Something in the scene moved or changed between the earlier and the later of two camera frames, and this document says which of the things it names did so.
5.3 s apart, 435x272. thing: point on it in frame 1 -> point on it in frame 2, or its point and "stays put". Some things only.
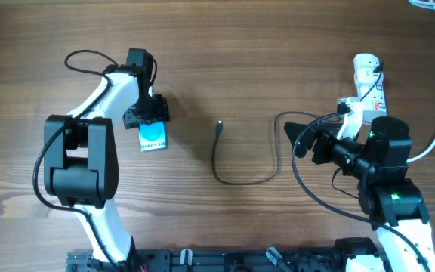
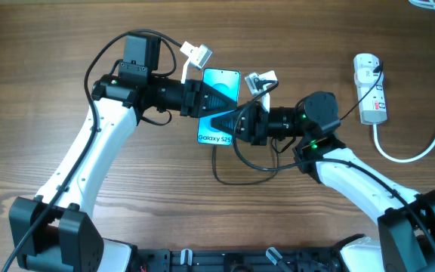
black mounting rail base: [226, 260] stays put
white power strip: [368, 75] stays put
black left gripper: [159, 114] -> [196, 108]
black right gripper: [327, 139] -> [255, 122]
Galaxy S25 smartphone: [152, 137] -> [227, 81]
